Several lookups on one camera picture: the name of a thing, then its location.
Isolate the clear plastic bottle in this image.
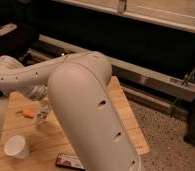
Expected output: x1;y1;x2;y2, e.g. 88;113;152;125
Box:
36;99;51;124

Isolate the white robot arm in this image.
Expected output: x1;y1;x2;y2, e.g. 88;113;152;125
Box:
0;52;144;171

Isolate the orange carrot toy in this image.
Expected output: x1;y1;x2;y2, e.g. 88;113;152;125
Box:
16;109;36;118

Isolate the white paper cup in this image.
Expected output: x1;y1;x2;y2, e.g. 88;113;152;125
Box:
4;135;30;159

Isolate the black office chair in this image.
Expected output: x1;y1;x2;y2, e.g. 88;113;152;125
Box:
0;22;39;58

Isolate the metal floor rail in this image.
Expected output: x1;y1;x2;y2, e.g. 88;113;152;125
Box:
37;34;195;103

